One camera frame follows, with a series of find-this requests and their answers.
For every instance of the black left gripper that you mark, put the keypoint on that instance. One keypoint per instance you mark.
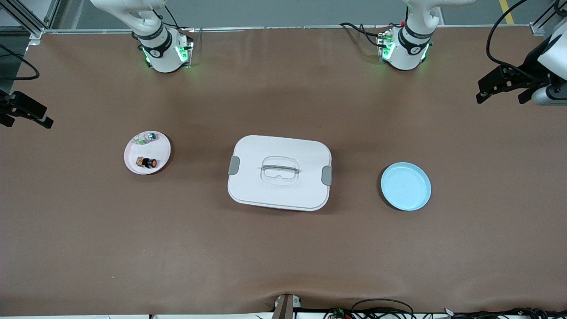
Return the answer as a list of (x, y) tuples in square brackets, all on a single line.
[(528, 71)]

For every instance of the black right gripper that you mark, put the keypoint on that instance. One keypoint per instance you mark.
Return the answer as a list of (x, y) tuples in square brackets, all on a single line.
[(5, 107)]

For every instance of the orange push button switch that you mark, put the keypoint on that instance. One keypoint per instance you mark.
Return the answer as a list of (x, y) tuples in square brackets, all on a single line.
[(148, 163)]

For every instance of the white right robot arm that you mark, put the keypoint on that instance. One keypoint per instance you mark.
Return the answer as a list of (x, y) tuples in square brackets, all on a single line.
[(159, 53)]

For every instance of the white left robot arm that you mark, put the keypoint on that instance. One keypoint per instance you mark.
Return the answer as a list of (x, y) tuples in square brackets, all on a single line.
[(409, 48)]

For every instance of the white lidded storage box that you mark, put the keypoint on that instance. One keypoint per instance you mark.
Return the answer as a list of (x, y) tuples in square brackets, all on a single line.
[(266, 195)]

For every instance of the white green circuit breaker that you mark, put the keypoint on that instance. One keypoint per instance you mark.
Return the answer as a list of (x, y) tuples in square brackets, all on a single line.
[(146, 138)]

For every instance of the light blue round plate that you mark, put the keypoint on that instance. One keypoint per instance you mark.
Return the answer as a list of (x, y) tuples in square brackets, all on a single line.
[(405, 186)]

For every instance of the pink round plate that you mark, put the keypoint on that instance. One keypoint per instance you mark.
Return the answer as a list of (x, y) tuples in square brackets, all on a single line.
[(160, 153)]

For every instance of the aluminium frame profile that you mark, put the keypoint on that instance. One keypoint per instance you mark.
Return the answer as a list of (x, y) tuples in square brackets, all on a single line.
[(537, 29), (27, 20)]

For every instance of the metal table edge rail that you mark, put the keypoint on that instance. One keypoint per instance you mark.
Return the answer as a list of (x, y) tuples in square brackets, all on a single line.
[(288, 28)]

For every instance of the metal table edge bracket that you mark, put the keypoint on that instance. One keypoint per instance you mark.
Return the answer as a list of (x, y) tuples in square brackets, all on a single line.
[(285, 308)]

